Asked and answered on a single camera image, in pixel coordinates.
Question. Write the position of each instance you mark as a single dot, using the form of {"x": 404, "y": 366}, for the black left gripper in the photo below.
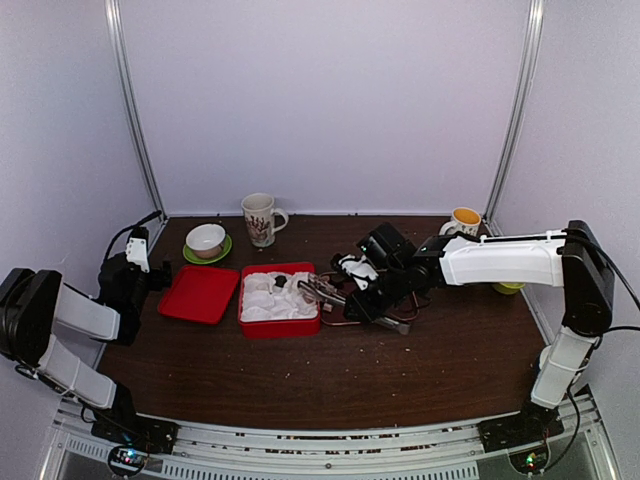
{"x": 166, "y": 279}

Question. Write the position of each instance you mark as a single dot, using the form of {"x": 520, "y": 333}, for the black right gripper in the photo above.
{"x": 363, "y": 310}

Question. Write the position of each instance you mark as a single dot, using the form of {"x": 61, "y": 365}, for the red tin lid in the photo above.
{"x": 199, "y": 294}

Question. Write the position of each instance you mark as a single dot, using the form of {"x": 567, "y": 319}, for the metal serving tongs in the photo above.
{"x": 324, "y": 294}

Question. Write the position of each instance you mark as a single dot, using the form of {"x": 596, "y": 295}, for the dark brown chocolate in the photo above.
{"x": 280, "y": 280}

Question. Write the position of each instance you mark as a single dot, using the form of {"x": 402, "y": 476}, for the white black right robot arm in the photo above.
{"x": 569, "y": 259}

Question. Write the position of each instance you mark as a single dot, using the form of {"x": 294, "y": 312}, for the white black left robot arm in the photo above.
{"x": 36, "y": 304}

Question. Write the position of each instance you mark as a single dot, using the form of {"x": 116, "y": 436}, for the green saucer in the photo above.
{"x": 191, "y": 257}

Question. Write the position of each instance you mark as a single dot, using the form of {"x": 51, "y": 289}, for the white ceramic bowl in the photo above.
{"x": 206, "y": 241}

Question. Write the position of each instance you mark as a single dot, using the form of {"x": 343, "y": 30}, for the flower pattern mug yellow inside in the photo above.
{"x": 463, "y": 220}

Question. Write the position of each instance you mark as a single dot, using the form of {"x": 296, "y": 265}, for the dark red lacquer tray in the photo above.
{"x": 344, "y": 285}

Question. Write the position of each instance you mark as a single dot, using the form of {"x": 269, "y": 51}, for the white paper liners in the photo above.
{"x": 260, "y": 304}

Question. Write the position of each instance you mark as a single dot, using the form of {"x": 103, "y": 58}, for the lime green plastic bowl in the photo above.
{"x": 508, "y": 288}

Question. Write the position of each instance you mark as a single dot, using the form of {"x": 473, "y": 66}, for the tall coral pattern mug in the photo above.
{"x": 263, "y": 219}

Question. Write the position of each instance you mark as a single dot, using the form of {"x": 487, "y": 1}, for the red tin box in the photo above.
{"x": 279, "y": 329}

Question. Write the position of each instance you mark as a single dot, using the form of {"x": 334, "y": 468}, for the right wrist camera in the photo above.
{"x": 355, "y": 268}

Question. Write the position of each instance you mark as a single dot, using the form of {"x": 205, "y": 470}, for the aluminium front rail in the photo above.
{"x": 455, "y": 450}

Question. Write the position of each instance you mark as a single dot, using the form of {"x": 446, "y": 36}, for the aluminium right corner post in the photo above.
{"x": 528, "y": 63}

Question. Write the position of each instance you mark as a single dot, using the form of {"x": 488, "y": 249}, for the aluminium corner post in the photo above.
{"x": 117, "y": 37}
{"x": 528, "y": 63}

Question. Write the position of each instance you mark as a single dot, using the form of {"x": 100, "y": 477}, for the aluminium left corner post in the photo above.
{"x": 117, "y": 37}

